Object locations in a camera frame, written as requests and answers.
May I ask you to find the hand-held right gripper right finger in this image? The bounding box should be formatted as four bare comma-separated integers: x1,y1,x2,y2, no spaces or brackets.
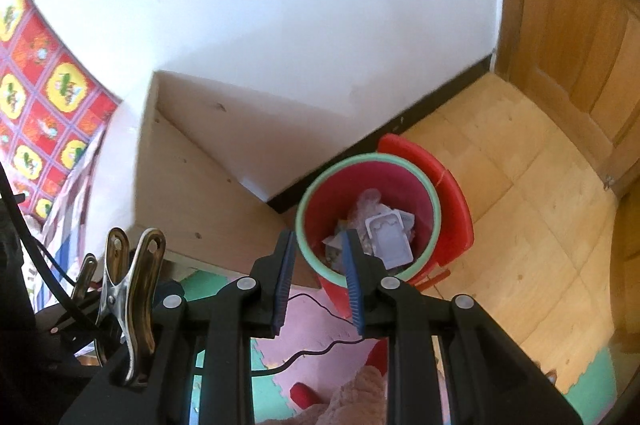
341,229,583,425

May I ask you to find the foam puzzle floor mat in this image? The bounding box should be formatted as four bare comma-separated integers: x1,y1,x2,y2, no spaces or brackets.
75,270,636,425

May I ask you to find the red plastic stool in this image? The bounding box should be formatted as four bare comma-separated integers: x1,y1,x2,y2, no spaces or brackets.
376,134,475,291

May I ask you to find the metal spring clip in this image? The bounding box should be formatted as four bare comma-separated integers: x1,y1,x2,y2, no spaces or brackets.
70,254,99,301
95,227,167,388

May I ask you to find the thin black cable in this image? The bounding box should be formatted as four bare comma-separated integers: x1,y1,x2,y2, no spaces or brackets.
250,292,388,377

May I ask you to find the red floral wall cloth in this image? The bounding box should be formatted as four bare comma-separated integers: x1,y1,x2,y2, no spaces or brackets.
0,0,121,218

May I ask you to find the red bucket with green rim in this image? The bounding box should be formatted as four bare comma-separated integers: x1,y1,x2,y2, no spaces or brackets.
295,155,442,321

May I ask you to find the white plastic tray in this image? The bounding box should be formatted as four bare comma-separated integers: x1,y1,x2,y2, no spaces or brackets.
365,210,416,271

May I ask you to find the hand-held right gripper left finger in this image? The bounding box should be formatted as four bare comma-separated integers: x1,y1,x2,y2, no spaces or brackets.
60,230,298,425

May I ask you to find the red slipper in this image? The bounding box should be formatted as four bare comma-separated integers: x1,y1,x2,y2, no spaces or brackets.
367,339,390,378
290,382,317,410

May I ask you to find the wooden door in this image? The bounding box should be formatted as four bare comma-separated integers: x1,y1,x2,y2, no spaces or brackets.
492,0,640,201

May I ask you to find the brown slipper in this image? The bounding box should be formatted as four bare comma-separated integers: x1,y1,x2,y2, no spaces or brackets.
532,357,560,383

